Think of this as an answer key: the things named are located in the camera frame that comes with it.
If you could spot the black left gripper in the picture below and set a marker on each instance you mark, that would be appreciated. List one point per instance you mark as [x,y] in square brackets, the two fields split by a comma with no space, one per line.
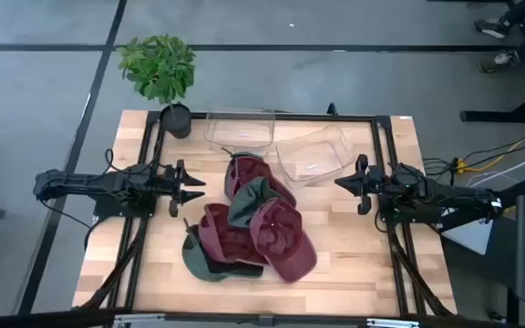
[174,184]

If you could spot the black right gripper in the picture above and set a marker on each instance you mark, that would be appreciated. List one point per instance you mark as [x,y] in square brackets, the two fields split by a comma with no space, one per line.
[363,182]

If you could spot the dark grey cloth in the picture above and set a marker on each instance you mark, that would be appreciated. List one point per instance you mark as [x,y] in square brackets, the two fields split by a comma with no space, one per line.
[246,202]

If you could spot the maroon baseball cap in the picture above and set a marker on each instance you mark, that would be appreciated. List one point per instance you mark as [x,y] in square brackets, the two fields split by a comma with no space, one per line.
[223,241]
[281,237]
[249,171]

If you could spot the green baseball cap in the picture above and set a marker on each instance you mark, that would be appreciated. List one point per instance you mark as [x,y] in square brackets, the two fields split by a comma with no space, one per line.
[194,262]
[239,272]

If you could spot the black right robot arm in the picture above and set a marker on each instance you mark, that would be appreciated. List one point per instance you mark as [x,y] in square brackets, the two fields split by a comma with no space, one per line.
[449,200]

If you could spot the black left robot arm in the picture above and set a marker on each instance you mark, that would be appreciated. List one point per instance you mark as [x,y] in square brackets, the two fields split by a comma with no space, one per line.
[85,184]

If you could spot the clear plastic bin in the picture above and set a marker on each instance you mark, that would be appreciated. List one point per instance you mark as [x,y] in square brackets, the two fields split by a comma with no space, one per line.
[239,132]
[312,159]

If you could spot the green plant in black pot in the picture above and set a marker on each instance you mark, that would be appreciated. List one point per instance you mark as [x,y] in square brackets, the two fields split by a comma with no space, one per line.
[160,68]

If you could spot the white board panel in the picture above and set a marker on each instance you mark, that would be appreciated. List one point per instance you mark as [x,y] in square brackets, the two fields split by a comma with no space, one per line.
[470,234]

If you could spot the black desk foot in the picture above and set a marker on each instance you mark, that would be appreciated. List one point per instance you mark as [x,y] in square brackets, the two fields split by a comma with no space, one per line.
[499,114]

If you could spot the person's shoe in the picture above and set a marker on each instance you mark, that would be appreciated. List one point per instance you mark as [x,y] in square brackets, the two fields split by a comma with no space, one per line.
[492,27]
[499,61]

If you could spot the black metal table frame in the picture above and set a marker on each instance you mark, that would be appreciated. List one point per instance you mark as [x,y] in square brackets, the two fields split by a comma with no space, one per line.
[290,117]

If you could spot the silver metal bracket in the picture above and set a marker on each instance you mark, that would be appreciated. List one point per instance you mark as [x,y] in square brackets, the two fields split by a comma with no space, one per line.
[392,323]
[139,320]

